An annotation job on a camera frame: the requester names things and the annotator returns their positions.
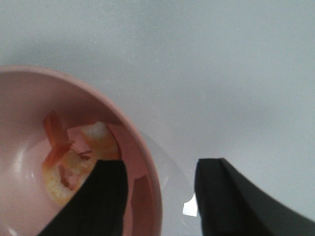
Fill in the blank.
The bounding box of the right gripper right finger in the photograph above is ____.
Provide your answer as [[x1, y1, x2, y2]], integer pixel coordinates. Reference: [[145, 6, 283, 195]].
[[194, 158, 315, 236]]

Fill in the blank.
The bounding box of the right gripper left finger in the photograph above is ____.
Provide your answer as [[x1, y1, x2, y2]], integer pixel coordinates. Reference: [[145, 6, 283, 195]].
[[40, 160, 128, 236]]

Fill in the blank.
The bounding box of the orange cooked shrimp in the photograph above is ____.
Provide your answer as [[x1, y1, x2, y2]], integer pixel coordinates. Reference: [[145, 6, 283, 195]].
[[41, 111, 95, 207]]

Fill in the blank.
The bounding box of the pale cooked shrimp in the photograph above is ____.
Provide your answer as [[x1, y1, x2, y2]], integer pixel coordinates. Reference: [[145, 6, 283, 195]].
[[81, 121, 121, 160]]

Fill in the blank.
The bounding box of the pink plastic bowl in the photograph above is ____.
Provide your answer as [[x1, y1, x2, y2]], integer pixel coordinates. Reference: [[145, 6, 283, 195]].
[[0, 65, 162, 236]]

